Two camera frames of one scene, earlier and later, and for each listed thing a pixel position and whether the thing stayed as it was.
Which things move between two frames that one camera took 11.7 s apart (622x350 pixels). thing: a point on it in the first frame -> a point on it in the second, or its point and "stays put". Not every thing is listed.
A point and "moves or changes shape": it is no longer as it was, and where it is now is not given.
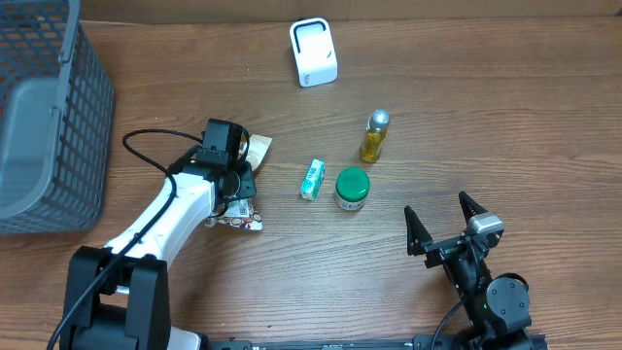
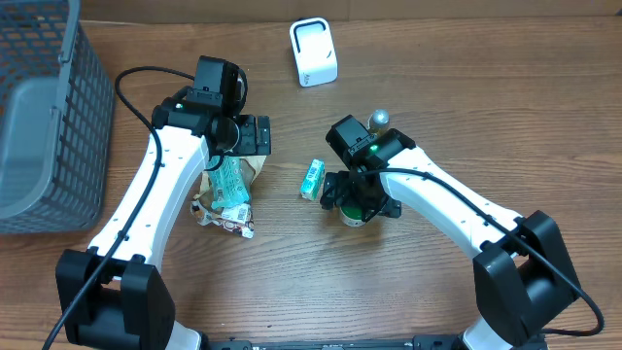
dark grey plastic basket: [57, 109] stays put
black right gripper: [441, 251] -> [341, 192]
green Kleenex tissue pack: [313, 179] stays put
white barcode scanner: [315, 52] stays put
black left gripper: [245, 184] -> [256, 134]
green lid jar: [351, 189] moves or changes shape
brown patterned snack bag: [243, 214] moves or changes shape
